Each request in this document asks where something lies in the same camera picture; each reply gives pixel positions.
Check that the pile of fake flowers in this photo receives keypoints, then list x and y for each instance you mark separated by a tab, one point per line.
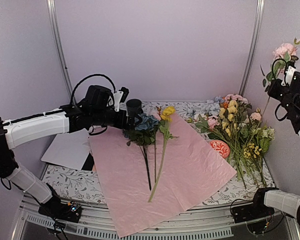
231	119

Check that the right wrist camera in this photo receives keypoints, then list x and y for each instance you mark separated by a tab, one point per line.
288	76

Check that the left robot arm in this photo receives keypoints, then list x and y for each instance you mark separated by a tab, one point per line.
14	133

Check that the left aluminium frame post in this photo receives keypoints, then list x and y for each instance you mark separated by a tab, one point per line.
52	14

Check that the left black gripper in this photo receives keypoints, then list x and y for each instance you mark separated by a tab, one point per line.
121	123

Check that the aluminium frame post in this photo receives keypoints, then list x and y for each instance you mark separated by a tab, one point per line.
52	14
258	19

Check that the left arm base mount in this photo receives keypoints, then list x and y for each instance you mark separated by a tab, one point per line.
61	211

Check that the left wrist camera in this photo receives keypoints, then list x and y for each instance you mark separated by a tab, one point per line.
119	97

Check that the pink wrapping paper sheet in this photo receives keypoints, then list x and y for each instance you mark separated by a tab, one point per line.
177	175

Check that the right aluminium frame post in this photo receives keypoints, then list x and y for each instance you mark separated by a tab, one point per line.
258	19

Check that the front aluminium rail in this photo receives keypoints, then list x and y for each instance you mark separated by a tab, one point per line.
199	223

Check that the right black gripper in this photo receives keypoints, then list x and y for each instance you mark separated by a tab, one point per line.
272	91

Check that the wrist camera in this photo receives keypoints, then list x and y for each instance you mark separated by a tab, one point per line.
119	97
288	76

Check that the blue hydrangea stem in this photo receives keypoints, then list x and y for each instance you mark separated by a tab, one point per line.
143	136

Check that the yellow flower stem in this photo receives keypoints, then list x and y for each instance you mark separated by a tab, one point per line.
164	128

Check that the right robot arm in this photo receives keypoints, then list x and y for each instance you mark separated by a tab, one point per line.
284	159

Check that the dark grey mug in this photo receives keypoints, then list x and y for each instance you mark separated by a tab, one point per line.
134	107

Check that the red patterned bowl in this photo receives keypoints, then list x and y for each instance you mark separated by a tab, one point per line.
221	147

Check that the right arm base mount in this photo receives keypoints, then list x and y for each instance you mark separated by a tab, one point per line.
249	211

